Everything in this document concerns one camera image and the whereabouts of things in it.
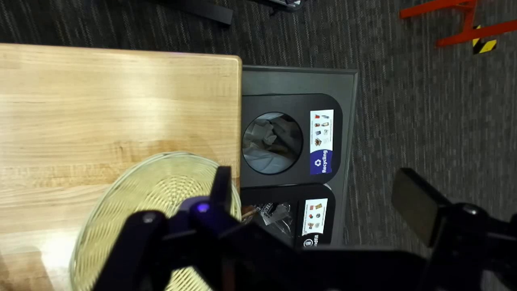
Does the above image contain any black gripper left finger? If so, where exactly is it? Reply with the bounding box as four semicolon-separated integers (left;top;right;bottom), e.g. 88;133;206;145
95;167;254;291

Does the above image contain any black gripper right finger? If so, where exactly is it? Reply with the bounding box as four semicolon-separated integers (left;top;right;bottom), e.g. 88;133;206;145
392;169;517;291

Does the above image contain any pale woven wicker basket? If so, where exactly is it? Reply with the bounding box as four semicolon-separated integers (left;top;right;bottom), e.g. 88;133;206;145
70;153;222;291

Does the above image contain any dark grey recycling bin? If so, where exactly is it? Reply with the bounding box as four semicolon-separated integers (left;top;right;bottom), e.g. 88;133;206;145
242;67;359;248

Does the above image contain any orange floor stand frame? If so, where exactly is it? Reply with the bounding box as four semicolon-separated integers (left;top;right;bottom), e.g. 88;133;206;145
400;0;517;56

